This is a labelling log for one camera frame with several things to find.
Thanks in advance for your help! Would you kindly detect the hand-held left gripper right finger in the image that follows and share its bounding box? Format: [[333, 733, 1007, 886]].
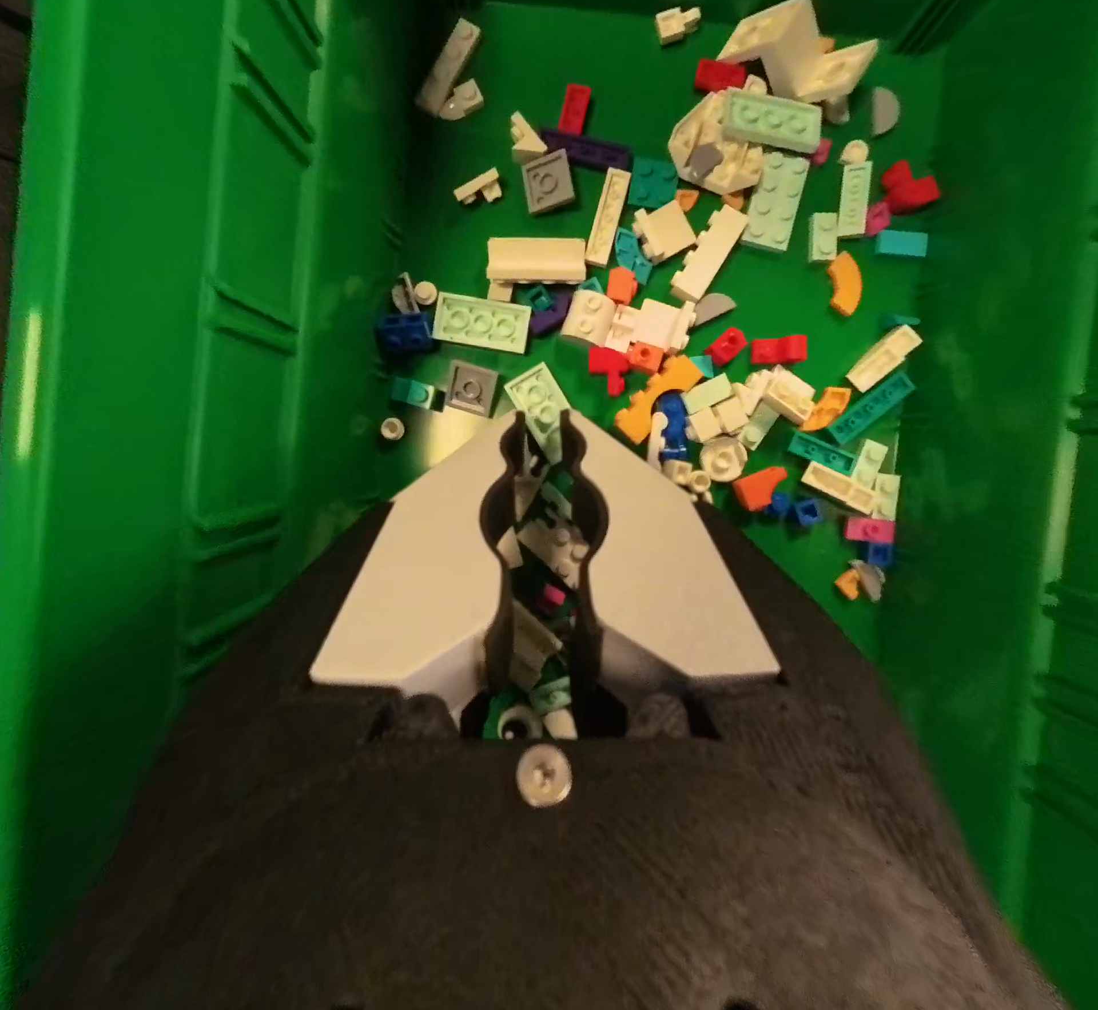
[[560, 409, 784, 721]]

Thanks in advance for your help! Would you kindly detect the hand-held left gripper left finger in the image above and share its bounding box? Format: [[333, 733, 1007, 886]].
[[309, 409, 526, 725]]

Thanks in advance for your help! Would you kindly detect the green plastic bin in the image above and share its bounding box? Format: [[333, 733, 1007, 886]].
[[0, 0, 1098, 1010]]

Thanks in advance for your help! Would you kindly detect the pile of lego bricks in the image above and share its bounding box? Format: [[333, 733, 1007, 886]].
[[372, 0, 946, 742]]

